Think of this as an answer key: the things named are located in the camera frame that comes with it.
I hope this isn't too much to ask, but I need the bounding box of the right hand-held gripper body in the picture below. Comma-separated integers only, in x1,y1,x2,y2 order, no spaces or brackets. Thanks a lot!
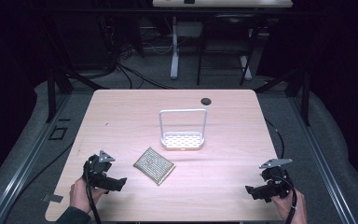
258,158,295,200

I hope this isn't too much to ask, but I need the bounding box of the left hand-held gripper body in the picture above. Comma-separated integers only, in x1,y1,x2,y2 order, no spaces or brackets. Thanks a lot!
82,149,117,190

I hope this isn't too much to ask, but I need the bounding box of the person's right hand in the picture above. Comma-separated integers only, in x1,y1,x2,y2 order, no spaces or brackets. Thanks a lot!
270,188,309,224

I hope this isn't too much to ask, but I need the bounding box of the person's left hand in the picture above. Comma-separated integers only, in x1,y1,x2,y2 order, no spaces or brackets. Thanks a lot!
69,177,107,215

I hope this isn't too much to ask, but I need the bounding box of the green mesh scouring pad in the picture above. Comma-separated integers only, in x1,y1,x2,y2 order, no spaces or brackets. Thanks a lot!
132,147,176,187

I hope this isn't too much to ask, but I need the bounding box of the grey tape strip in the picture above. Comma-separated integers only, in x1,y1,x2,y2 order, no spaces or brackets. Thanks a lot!
41,193,64,204

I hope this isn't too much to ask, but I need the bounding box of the white sponge holder rack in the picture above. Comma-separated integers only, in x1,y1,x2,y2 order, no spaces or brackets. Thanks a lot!
158,107,209,151

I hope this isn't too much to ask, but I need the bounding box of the black chair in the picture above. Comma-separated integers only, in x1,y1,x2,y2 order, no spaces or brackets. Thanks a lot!
196,12,264,87

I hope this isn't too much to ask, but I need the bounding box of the white background desk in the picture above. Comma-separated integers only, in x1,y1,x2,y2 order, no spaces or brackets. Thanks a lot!
151,0,294,80

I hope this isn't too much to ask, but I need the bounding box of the left hand-held gripper black cable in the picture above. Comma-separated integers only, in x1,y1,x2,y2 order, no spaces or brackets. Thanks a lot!
84,160,103,224

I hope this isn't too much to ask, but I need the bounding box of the hand-held gripper black cable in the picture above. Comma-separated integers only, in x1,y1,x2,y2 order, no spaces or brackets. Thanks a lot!
271,175,298,224
84,160,103,224

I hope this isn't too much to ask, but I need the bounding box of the right hand-held gripper black cable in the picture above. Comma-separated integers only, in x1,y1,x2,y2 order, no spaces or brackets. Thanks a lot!
271,175,298,224

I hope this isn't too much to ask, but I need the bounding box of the black floor cable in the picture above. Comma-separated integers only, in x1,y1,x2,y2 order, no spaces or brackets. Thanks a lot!
264,119,285,160
0,141,76,218

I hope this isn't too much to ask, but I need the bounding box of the aluminium floor rail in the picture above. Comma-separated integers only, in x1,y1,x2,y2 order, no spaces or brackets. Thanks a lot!
0,92,71,224
292,96,358,224

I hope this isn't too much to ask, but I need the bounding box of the black metal frame stand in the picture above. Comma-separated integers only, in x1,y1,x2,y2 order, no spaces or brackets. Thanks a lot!
255,66,311,128
41,18,110,124

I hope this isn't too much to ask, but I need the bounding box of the bundle of black cables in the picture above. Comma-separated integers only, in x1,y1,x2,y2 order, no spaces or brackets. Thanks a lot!
96,12,176,91

